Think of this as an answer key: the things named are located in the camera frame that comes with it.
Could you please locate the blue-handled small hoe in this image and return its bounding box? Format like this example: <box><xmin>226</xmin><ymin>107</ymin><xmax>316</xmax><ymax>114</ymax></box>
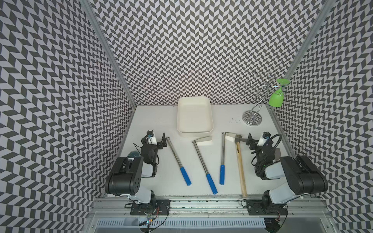
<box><xmin>192</xmin><ymin>136</ymin><xmax>218</xmax><ymax>195</ymax></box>
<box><xmin>166</xmin><ymin>137</ymin><xmax>192</xmax><ymax>186</ymax></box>
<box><xmin>219</xmin><ymin>132</ymin><xmax>242</xmax><ymax>185</ymax></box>

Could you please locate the white storage box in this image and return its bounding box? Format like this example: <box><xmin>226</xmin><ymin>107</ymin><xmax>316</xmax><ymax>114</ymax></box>
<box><xmin>176</xmin><ymin>96</ymin><xmax>214</xmax><ymax>138</ymax></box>

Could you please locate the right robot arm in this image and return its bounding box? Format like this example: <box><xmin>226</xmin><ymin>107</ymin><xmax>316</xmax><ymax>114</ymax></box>
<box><xmin>246</xmin><ymin>132</ymin><xmax>328</xmax><ymax>208</ymax></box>

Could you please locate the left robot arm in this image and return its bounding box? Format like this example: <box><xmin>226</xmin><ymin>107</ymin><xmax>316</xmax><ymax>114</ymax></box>
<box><xmin>105</xmin><ymin>131</ymin><xmax>167</xmax><ymax>204</ymax></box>

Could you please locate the green plastic goblet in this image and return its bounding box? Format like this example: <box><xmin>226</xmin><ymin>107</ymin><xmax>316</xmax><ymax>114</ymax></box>
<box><xmin>269</xmin><ymin>79</ymin><xmax>290</xmax><ymax>108</ymax></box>

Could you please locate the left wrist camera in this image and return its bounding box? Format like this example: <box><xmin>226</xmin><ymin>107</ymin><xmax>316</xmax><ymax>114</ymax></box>
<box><xmin>146</xmin><ymin>130</ymin><xmax>157</xmax><ymax>145</ymax></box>

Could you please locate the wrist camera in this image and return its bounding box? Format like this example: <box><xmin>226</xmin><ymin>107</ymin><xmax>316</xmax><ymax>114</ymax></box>
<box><xmin>257</xmin><ymin>132</ymin><xmax>271</xmax><ymax>146</ymax></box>
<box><xmin>146</xmin><ymin>130</ymin><xmax>157</xmax><ymax>145</ymax></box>

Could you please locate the wooden-handled hoe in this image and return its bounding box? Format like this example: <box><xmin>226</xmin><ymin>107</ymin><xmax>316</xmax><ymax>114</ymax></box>
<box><xmin>235</xmin><ymin>135</ymin><xmax>248</xmax><ymax>198</ymax></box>

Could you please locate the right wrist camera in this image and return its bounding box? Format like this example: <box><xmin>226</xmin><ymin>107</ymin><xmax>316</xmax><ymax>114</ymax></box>
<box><xmin>257</xmin><ymin>132</ymin><xmax>271</xmax><ymax>146</ymax></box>

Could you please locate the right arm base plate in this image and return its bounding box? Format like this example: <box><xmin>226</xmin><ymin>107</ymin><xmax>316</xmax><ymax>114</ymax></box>
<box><xmin>245</xmin><ymin>200</ymin><xmax>288</xmax><ymax>216</ymax></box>

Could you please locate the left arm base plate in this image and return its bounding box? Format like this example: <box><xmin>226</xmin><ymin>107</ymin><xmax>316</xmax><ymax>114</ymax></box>
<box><xmin>130</xmin><ymin>199</ymin><xmax>171</xmax><ymax>216</ymax></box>

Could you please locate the chrome wire glass rack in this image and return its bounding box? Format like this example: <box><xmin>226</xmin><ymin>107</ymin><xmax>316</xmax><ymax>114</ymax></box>
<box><xmin>242</xmin><ymin>72</ymin><xmax>275</xmax><ymax>126</ymax></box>

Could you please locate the aluminium front rail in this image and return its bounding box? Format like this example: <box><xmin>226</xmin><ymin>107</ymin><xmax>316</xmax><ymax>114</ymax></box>
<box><xmin>87</xmin><ymin>196</ymin><xmax>332</xmax><ymax>218</ymax></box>

